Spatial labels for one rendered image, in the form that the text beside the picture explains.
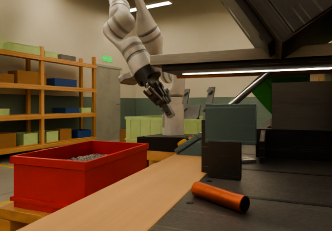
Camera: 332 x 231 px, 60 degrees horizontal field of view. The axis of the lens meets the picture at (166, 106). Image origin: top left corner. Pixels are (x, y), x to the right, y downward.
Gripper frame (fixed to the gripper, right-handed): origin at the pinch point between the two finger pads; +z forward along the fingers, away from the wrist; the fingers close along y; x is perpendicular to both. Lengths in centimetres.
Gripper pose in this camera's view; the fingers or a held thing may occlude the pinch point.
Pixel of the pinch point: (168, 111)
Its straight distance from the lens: 81.9
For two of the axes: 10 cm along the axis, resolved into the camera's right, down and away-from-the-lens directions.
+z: 4.9, 8.4, -2.3
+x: -7.6, 5.4, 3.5
